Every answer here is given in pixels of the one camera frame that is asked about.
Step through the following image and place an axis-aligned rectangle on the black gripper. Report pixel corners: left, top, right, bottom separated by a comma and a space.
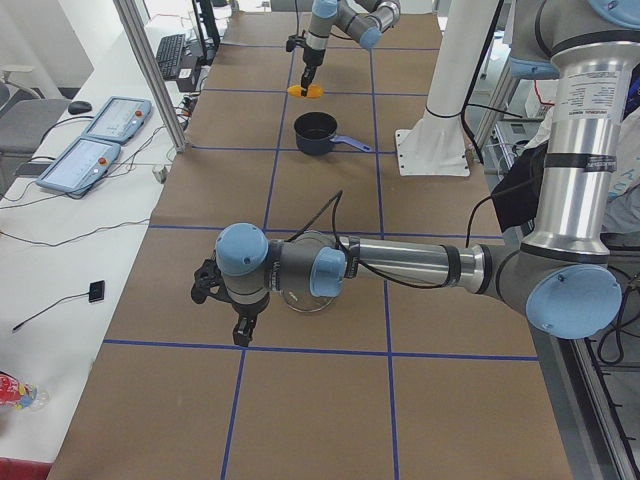
300, 47, 326, 97
231, 294, 270, 346

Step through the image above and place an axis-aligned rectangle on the yellow toy corn cob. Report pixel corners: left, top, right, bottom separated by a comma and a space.
287, 84, 324, 99

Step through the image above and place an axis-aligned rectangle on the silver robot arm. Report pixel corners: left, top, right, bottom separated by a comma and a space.
295, 0, 401, 97
196, 1, 639, 347

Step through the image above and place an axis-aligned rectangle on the dark blue saucepan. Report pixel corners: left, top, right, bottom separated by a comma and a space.
293, 111, 372, 156

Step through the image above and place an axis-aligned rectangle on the black keyboard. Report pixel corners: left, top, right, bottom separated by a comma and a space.
156, 34, 186, 80

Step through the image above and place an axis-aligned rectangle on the small black phone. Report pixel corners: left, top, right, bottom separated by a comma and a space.
88, 280, 106, 303

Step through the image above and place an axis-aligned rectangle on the upper blue teach pendant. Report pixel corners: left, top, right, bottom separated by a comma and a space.
83, 96, 152, 145

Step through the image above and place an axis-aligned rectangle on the blue teach pendant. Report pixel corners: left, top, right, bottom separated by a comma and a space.
83, 96, 152, 145
36, 136, 121, 195

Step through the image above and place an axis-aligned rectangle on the lower blue teach pendant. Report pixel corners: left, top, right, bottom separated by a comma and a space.
36, 136, 121, 195

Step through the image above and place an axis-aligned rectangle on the black computer mouse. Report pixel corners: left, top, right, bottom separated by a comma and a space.
67, 101, 93, 115

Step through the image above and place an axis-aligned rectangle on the red drink bottle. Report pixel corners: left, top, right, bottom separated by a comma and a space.
1, 371, 50, 414

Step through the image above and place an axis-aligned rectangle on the grey office chair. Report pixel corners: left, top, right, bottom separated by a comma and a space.
1, 64, 71, 167

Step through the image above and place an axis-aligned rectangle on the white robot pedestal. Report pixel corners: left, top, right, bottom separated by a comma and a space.
395, 0, 503, 177

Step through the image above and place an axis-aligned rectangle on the aluminium frame post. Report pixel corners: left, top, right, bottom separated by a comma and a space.
113, 0, 187, 153

